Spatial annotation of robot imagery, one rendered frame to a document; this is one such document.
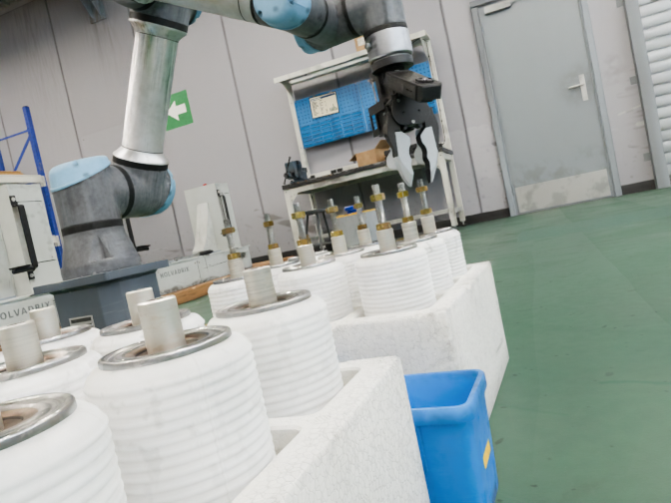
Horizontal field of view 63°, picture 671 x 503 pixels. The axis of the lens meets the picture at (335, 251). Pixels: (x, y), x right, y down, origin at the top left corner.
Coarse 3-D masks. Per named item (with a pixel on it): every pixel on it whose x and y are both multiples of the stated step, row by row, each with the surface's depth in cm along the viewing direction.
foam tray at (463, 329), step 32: (448, 288) 77; (480, 288) 84; (352, 320) 68; (384, 320) 65; (416, 320) 63; (448, 320) 63; (480, 320) 80; (352, 352) 67; (384, 352) 65; (416, 352) 64; (448, 352) 62; (480, 352) 76
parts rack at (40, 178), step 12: (24, 108) 589; (24, 132) 595; (36, 144) 594; (0, 156) 614; (36, 156) 592; (0, 168) 611; (36, 168) 594; (0, 180) 546; (12, 180) 558; (24, 180) 571; (36, 180) 585; (48, 192) 598; (48, 204) 594; (48, 216) 596; (60, 240) 601; (60, 252) 598; (60, 264) 599
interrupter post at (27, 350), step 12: (12, 324) 37; (24, 324) 36; (0, 336) 36; (12, 336) 35; (24, 336) 36; (36, 336) 37; (12, 348) 35; (24, 348) 36; (36, 348) 36; (12, 360) 36; (24, 360) 36; (36, 360) 36
